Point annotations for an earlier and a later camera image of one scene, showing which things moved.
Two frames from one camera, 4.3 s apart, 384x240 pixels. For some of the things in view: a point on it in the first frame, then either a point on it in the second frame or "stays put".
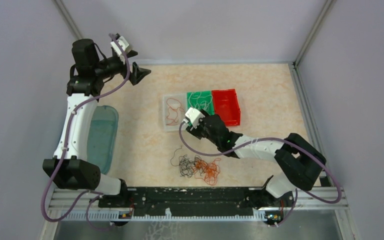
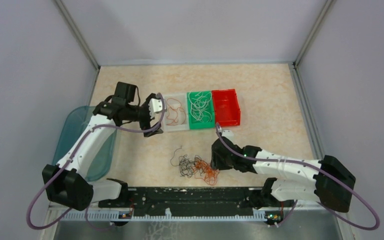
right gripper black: (191, 128) → (216, 163)
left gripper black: (135, 77) → (146, 125)
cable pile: (197, 167) stays put
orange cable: (175, 105) stays put
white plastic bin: (174, 107) stays put
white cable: (196, 101) stays put
